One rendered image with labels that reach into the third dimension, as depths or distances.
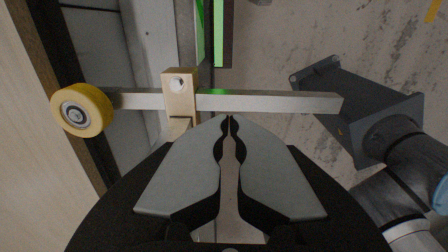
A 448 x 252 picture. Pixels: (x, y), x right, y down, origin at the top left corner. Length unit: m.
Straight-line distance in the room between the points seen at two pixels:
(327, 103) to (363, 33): 1.06
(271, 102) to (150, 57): 0.37
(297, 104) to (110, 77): 0.41
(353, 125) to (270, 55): 0.64
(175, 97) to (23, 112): 0.24
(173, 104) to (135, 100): 0.07
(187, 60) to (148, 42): 0.15
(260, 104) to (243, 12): 0.87
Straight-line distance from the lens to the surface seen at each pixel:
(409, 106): 0.83
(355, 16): 1.33
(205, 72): 0.43
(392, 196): 0.68
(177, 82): 0.27
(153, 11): 0.53
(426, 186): 0.68
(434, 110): 1.98
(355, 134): 0.77
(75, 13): 0.44
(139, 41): 0.55
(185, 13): 0.43
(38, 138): 0.42
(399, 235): 0.67
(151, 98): 0.31
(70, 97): 0.31
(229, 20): 0.42
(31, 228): 0.74
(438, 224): 3.12
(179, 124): 0.28
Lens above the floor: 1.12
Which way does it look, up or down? 60 degrees down
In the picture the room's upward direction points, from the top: 177 degrees counter-clockwise
